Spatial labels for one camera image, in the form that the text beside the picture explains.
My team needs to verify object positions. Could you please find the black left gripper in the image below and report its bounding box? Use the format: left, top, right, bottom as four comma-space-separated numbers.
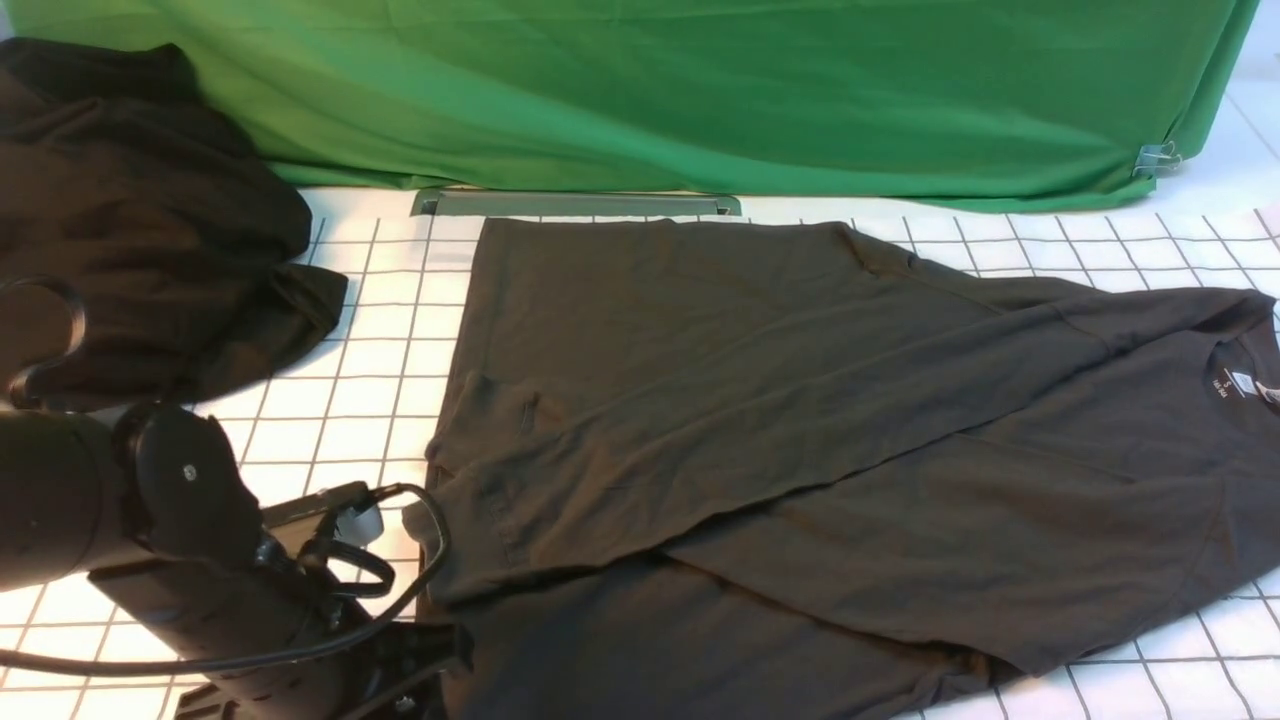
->
90, 561, 474, 719

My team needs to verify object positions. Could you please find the dark gray long-sleeve top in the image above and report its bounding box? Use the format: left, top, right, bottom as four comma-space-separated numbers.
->
422, 219, 1277, 719

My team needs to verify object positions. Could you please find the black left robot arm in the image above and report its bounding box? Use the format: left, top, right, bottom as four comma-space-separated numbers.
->
1, 404, 470, 719

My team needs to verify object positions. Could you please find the dark clothes pile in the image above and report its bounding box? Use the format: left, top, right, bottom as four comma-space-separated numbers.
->
1, 37, 348, 411

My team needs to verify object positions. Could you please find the green backdrop cloth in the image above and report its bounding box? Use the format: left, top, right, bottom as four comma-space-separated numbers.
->
5, 1, 1258, 213

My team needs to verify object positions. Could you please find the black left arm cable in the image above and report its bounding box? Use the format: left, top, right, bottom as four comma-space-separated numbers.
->
0, 483, 451, 679

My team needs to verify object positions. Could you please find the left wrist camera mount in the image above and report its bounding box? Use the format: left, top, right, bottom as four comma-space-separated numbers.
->
262, 482, 385, 561

